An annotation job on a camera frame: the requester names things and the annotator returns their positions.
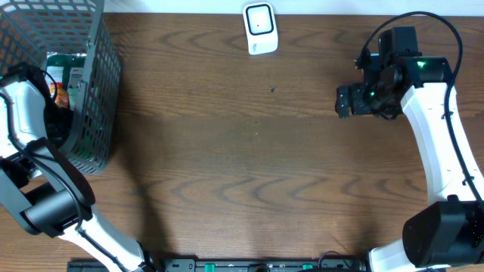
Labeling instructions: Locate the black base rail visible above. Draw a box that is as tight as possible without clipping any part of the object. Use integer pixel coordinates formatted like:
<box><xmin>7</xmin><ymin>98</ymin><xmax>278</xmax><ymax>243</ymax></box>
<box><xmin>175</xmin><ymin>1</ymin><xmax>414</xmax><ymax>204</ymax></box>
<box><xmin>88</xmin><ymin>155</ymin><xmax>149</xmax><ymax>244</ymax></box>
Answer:
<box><xmin>67</xmin><ymin>258</ymin><xmax>368</xmax><ymax>272</ymax></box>

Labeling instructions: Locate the white black barcode scanner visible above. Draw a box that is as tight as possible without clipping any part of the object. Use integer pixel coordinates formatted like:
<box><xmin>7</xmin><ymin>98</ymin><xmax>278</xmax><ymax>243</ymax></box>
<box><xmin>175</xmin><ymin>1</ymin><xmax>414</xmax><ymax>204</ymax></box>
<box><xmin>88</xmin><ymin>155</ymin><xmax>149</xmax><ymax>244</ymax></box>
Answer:
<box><xmin>242</xmin><ymin>2</ymin><xmax>279</xmax><ymax>55</ymax></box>

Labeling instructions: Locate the white green flat package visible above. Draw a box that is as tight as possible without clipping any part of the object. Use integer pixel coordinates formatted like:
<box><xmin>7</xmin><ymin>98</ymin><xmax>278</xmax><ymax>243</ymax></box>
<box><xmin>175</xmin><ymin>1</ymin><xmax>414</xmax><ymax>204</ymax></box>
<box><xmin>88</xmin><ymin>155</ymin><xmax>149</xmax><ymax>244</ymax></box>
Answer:
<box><xmin>45</xmin><ymin>53</ymin><xmax>86</xmax><ymax>110</ymax></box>

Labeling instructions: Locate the orange snack packet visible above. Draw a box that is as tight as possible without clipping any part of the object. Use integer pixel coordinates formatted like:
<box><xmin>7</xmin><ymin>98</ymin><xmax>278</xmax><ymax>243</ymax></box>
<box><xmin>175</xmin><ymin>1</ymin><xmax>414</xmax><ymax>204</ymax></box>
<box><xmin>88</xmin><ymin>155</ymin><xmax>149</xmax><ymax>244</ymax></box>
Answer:
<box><xmin>49</xmin><ymin>82</ymin><xmax>70</xmax><ymax>109</ymax></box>

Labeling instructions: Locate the grey plastic mesh basket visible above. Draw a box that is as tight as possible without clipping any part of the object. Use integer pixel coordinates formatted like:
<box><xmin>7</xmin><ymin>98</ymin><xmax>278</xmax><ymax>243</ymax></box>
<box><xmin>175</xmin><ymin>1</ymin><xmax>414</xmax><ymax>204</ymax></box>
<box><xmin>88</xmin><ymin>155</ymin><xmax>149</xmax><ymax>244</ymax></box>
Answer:
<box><xmin>1</xmin><ymin>0</ymin><xmax>121</xmax><ymax>175</ymax></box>

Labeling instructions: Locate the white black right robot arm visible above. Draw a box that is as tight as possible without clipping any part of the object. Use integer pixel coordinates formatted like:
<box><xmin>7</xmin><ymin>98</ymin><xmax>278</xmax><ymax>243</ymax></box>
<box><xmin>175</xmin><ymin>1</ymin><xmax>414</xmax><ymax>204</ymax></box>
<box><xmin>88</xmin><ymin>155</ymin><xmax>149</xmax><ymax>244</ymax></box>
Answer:
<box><xmin>335</xmin><ymin>26</ymin><xmax>483</xmax><ymax>271</ymax></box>

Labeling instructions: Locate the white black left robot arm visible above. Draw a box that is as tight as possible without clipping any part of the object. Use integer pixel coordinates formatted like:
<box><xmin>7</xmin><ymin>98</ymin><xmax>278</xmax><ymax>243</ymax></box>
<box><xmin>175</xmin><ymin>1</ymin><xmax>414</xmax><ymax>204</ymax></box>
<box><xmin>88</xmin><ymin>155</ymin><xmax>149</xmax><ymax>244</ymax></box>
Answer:
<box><xmin>1</xmin><ymin>63</ymin><xmax>159</xmax><ymax>271</ymax></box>

